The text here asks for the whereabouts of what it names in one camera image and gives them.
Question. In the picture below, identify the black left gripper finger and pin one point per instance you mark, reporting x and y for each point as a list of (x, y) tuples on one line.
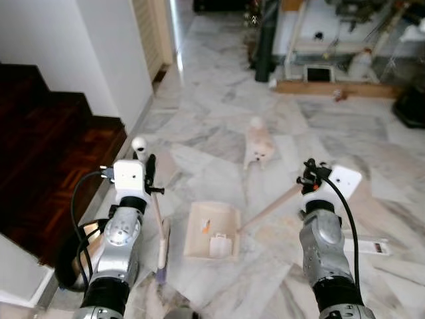
[(151, 165)]

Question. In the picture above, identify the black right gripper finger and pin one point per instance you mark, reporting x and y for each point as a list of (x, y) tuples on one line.
[(306, 170)]

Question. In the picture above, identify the wooden broom with purple bristles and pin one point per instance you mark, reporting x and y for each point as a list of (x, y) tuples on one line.
[(163, 249)]

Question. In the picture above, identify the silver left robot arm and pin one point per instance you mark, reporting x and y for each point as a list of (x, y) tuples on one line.
[(119, 239)]

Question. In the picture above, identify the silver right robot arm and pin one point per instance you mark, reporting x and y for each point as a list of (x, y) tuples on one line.
[(322, 246)]

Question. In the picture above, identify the small fluffy cream dog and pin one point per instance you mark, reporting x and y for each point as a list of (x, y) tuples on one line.
[(259, 146)]

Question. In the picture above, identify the long wooden plank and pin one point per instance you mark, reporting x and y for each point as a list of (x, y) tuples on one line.
[(312, 88)]

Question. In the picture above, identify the small brown toy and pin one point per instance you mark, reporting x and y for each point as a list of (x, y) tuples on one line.
[(340, 95)]

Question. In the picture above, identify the long white box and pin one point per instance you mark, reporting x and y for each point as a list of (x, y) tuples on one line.
[(372, 247)]

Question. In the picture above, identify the small white box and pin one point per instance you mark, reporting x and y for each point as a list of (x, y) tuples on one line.
[(220, 246)]

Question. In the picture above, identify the white framed black tablet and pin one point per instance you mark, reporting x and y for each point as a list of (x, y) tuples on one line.
[(318, 74)]

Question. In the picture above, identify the dark wooden staircase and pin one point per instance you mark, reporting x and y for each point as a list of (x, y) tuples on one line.
[(53, 159)]

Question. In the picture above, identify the white plastic jug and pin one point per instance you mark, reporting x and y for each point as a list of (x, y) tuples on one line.
[(360, 66)]

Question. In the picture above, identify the black round appliance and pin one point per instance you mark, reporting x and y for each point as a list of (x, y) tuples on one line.
[(412, 109)]

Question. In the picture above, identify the black rolled mat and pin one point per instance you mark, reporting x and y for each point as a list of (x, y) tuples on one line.
[(267, 46)]

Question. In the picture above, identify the light wooden slatted door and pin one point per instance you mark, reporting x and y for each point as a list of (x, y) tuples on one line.
[(153, 33)]

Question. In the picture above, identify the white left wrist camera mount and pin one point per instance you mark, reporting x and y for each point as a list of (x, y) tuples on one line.
[(129, 178)]

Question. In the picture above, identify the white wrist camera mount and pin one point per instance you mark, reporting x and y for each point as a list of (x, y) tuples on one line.
[(129, 178), (345, 181)]

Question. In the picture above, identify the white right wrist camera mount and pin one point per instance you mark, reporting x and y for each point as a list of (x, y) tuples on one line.
[(345, 181)]

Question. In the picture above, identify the white frame rack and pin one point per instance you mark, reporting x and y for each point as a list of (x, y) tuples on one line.
[(299, 33)]

